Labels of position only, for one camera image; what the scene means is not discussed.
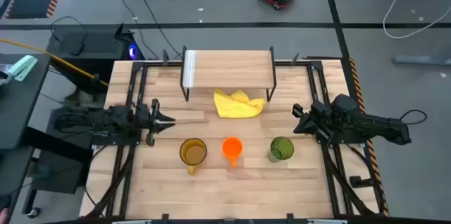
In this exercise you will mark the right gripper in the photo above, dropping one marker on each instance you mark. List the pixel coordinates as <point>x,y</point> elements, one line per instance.
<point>322,118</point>

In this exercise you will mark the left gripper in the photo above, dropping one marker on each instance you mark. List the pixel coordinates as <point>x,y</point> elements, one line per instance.
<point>152,125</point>

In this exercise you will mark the green faceted glass tumbler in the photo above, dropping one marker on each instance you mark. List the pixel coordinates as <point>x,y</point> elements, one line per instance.
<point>282,148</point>

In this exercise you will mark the amber yellow mug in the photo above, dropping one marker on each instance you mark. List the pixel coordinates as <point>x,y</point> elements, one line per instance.
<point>193,153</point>

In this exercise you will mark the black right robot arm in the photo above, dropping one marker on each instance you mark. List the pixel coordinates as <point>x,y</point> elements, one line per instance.
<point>380,127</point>

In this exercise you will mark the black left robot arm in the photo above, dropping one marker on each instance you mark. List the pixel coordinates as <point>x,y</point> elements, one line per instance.
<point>105,122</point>

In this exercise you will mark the wooden shelf with black legs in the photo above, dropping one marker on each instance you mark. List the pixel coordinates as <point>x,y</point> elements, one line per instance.
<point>229,69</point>

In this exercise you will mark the yellow cloth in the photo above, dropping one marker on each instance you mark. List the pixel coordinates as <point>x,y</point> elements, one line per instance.
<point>236,107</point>

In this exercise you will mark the orange black striped edge strip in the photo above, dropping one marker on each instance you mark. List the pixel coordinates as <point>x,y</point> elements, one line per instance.
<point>376,171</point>

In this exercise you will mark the black computer tower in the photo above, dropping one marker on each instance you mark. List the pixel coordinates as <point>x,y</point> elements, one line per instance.
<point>98,44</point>

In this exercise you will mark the black storage box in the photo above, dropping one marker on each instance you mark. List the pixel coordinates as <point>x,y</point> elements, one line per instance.
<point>60,171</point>

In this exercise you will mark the grey metal table foot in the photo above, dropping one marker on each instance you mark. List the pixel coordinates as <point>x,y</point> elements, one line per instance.
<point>415,60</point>

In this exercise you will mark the black side desk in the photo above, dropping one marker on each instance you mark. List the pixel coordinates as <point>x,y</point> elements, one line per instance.
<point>17,111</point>

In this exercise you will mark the mint green stapler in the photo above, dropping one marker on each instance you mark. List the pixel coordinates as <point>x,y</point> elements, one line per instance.
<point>23,67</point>

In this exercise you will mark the black caster wheel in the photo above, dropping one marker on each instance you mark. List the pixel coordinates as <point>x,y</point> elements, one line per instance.
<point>34,212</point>

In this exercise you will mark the clear plastic bag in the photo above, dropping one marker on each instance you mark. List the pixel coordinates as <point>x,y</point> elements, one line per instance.
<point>5,74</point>

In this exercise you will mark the person's hand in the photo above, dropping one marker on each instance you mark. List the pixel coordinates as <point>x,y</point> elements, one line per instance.
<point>3,217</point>

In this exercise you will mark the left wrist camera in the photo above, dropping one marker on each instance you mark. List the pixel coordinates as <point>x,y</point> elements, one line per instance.
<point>121,115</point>

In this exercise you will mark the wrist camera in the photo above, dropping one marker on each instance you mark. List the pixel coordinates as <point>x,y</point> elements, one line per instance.
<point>121,115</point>
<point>345,102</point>

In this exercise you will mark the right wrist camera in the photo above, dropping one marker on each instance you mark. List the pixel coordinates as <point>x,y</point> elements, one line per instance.
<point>345,102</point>

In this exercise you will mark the black metal rig frame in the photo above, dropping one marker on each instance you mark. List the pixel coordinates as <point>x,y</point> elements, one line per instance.
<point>304,63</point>

